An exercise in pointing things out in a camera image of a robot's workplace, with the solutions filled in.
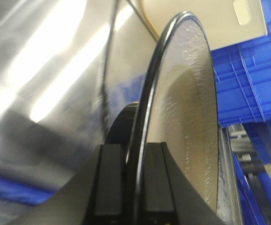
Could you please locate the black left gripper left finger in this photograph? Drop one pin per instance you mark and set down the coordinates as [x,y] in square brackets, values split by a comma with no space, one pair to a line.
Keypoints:
[92,197]

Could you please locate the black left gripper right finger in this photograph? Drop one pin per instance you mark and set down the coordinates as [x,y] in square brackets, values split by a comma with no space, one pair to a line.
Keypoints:
[168,197]

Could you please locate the cream plate with black rim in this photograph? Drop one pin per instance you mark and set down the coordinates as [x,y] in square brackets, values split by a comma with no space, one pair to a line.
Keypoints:
[178,106]

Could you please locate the large blue plastic crate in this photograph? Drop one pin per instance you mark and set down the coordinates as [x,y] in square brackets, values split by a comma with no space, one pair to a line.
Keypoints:
[243,78]

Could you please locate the cream plastic storage bin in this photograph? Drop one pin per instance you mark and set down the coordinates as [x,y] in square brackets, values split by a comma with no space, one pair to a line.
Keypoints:
[225,22]

